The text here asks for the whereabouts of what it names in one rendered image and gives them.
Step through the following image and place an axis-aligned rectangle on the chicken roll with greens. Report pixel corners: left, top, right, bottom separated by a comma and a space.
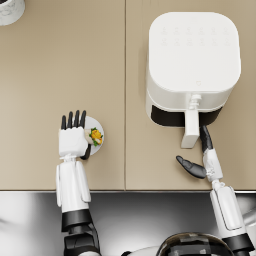
84, 127, 104, 148

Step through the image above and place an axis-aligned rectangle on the white air fryer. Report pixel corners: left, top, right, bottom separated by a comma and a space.
145, 11, 242, 150

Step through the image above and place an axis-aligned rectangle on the grey round plate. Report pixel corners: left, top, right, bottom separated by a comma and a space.
82, 115, 105, 157

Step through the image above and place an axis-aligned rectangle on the dark round robot body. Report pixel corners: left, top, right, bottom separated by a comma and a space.
121, 232, 236, 256

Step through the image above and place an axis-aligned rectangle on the white marbled round pot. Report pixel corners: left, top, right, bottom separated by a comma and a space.
0, 0, 26, 27

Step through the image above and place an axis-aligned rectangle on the white air fryer drawer handle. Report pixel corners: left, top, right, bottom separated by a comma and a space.
180, 93, 203, 150

